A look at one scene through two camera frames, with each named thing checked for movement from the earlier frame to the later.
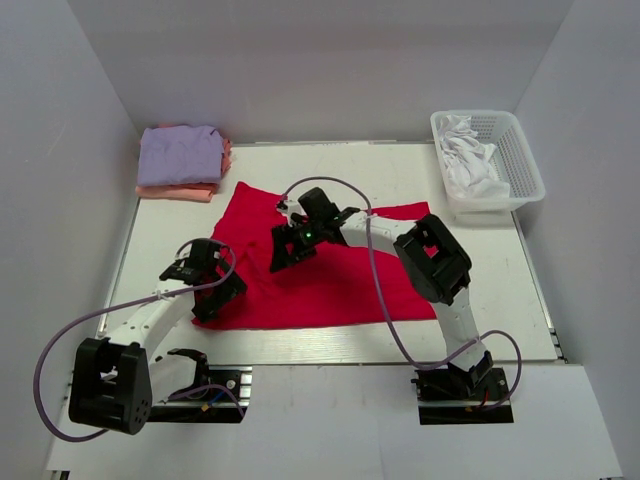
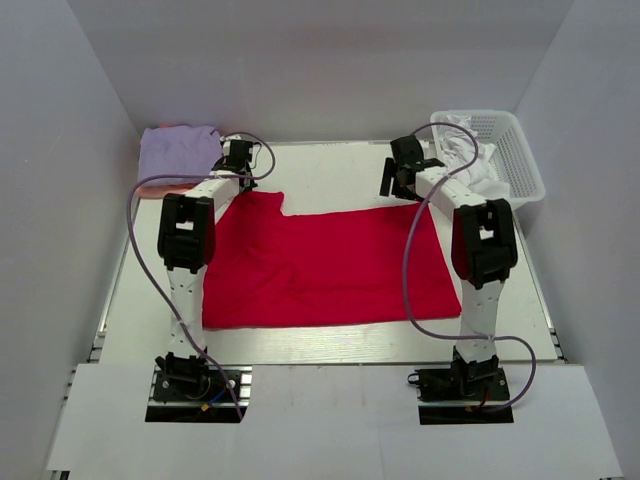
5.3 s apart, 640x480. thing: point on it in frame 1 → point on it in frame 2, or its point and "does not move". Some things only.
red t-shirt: x=352 y=281 does not move
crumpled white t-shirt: x=466 y=161 does not move
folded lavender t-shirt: x=180 y=155 does not move
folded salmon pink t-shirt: x=198 y=192 does not move
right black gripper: x=283 y=236 → x=397 y=190
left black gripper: x=230 y=288 → x=252 y=185
